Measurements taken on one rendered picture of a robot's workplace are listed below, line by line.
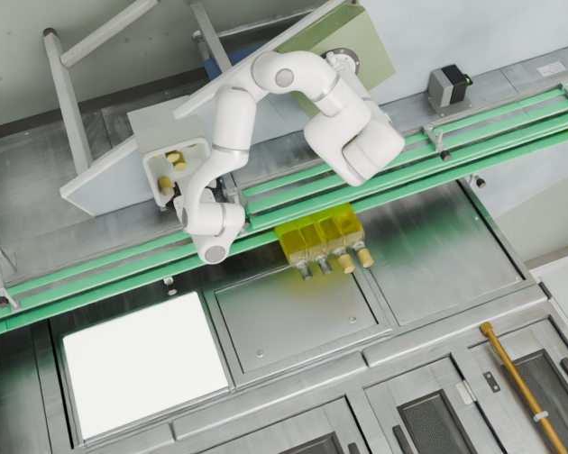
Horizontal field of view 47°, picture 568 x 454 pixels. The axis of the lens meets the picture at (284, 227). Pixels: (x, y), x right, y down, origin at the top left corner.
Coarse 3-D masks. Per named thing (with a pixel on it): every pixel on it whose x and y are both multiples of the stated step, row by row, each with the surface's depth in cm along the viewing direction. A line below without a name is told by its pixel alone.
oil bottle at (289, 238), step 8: (280, 224) 189; (288, 224) 189; (280, 232) 188; (288, 232) 188; (296, 232) 188; (280, 240) 188; (288, 240) 186; (296, 240) 186; (288, 248) 185; (296, 248) 185; (304, 248) 184; (288, 256) 185; (296, 256) 183; (304, 256) 184; (296, 264) 184
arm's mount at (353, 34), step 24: (312, 24) 163; (336, 24) 160; (360, 24) 160; (288, 48) 164; (312, 48) 160; (336, 48) 163; (360, 48) 166; (384, 48) 170; (360, 72) 173; (384, 72) 177
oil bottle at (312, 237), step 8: (304, 216) 191; (312, 216) 191; (296, 224) 190; (304, 224) 190; (312, 224) 190; (304, 232) 188; (312, 232) 188; (320, 232) 188; (304, 240) 187; (312, 240) 187; (320, 240) 186; (312, 248) 185; (320, 248) 185; (312, 256) 185
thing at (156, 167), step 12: (180, 144) 167; (204, 144) 170; (144, 156) 167; (192, 156) 183; (204, 156) 178; (156, 168) 181; (168, 168) 183; (192, 168) 187; (156, 180) 185; (180, 180) 187; (156, 192) 178; (168, 192) 186; (180, 192) 185
